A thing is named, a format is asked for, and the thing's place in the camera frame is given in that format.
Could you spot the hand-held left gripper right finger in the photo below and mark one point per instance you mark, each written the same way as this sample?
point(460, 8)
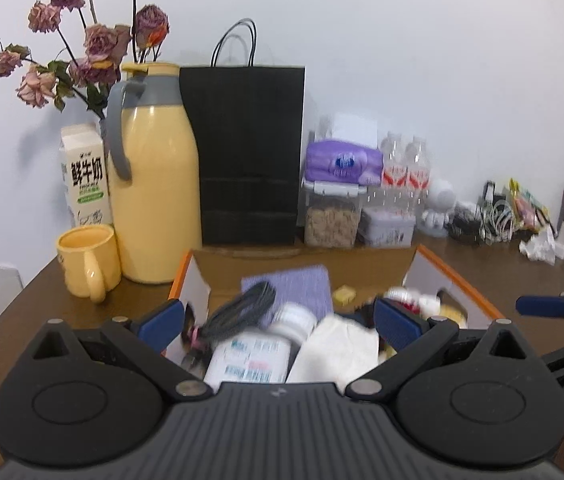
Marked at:
point(396, 325)

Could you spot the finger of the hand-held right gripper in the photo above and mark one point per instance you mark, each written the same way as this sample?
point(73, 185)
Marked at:
point(541, 306)

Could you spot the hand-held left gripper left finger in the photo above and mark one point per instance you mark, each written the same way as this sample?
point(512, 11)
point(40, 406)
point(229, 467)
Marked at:
point(164, 320)

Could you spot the white tissue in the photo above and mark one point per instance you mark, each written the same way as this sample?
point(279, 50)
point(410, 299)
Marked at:
point(337, 350)

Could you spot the red cardboard box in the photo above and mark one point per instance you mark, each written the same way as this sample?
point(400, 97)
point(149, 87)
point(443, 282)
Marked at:
point(361, 265)

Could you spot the purple woven cloth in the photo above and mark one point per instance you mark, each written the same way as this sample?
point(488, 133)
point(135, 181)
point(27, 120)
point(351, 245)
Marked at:
point(307, 285)

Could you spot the crumpled white paper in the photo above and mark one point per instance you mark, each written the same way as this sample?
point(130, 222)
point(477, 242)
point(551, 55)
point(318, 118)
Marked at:
point(541, 247)

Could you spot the pale yellow block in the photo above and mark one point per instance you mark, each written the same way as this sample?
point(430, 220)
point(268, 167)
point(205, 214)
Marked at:
point(344, 295)

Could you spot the white pill bottle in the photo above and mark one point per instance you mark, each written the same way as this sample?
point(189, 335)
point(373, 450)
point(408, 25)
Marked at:
point(252, 360)

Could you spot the grey tin box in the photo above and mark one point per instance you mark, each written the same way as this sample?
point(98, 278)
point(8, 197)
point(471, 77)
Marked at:
point(389, 227)

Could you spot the colourful snack packets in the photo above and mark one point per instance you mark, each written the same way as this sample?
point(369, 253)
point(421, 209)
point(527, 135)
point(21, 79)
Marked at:
point(529, 205)

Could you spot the yellow mug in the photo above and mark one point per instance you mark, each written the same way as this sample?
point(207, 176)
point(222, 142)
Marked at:
point(82, 260)

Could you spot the clear food container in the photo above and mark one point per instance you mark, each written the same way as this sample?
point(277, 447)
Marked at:
point(332, 225)

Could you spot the yellow thermos jug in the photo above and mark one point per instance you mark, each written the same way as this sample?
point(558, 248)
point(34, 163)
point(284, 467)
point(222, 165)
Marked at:
point(157, 200)

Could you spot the white robot toy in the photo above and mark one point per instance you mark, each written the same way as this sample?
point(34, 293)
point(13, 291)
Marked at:
point(439, 205)

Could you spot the clear water bottle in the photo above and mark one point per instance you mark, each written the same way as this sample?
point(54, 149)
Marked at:
point(394, 175)
point(419, 175)

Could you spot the white milk carton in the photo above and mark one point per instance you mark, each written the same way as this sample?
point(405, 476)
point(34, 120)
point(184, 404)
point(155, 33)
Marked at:
point(89, 180)

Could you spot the purple tissue pack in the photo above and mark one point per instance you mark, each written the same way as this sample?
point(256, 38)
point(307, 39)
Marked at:
point(341, 162)

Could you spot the black paper bag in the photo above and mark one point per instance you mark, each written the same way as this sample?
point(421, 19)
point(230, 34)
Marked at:
point(247, 150)

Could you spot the dried rose bouquet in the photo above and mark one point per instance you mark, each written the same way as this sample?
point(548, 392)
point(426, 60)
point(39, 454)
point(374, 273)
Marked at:
point(97, 42)

